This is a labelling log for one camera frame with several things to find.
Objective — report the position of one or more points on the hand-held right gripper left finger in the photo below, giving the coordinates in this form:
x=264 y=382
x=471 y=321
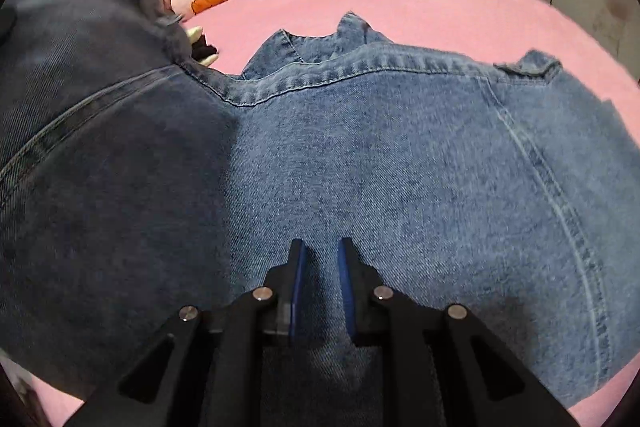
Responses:
x=298 y=269

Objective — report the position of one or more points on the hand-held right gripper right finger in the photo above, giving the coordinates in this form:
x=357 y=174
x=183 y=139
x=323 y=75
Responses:
x=344 y=269

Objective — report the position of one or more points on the blue denim jeans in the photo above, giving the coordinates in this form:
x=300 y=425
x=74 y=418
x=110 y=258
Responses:
x=380 y=147

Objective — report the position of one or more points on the light green black garment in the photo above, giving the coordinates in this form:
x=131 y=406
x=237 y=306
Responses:
x=200 y=46

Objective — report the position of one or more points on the pink bed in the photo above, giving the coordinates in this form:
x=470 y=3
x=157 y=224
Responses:
x=425 y=2

